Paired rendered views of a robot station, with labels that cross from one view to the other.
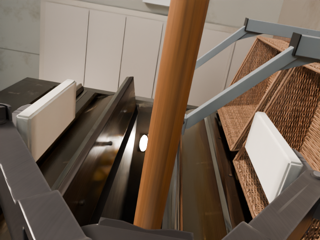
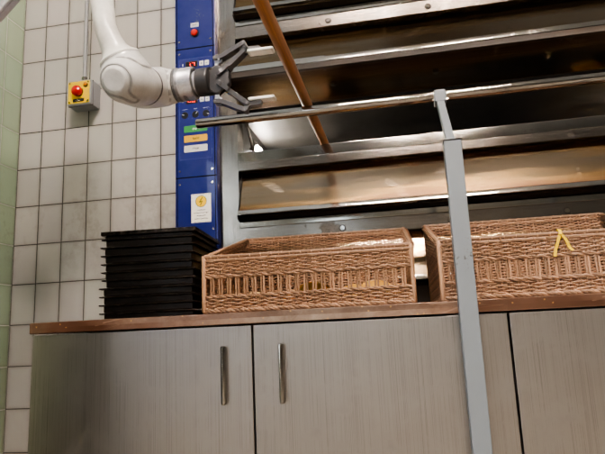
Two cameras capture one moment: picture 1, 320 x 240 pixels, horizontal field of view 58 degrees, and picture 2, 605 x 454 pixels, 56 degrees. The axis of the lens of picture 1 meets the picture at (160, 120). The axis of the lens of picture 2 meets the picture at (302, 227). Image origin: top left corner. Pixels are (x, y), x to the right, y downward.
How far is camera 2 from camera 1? 1.54 m
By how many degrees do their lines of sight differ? 77
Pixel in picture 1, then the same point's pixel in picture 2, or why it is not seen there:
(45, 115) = (253, 51)
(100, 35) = not seen: outside the picture
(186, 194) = (510, 162)
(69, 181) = (427, 51)
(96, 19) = not seen: outside the picture
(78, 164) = (454, 48)
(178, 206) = (329, 109)
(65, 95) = (265, 49)
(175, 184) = (346, 104)
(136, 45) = not seen: outside the picture
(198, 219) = (470, 174)
